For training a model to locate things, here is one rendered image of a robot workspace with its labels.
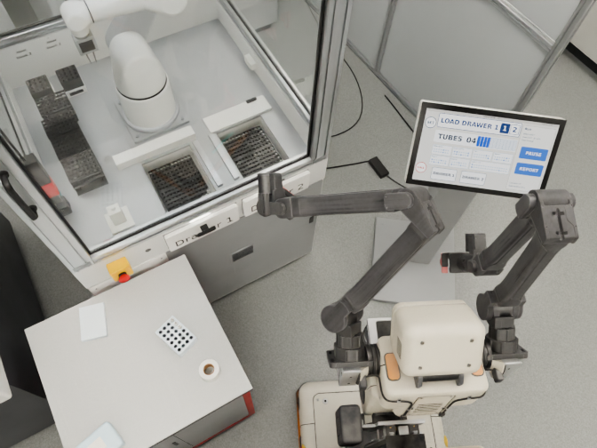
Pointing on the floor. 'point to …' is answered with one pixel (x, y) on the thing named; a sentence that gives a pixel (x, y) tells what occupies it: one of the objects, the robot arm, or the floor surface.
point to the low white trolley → (142, 366)
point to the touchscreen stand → (417, 279)
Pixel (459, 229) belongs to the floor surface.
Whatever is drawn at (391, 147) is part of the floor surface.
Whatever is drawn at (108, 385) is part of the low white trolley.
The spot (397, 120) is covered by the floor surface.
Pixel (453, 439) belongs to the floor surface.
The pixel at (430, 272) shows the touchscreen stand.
